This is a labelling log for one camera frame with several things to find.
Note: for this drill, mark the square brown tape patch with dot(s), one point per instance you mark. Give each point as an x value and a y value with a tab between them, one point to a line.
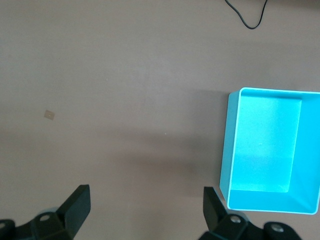
49	114

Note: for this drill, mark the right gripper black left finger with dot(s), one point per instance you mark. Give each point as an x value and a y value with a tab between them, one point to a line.
70	215

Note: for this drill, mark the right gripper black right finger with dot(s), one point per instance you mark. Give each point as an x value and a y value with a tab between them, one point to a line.
215	215

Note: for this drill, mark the cyan plastic storage box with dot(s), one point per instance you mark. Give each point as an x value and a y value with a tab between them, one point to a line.
265	145

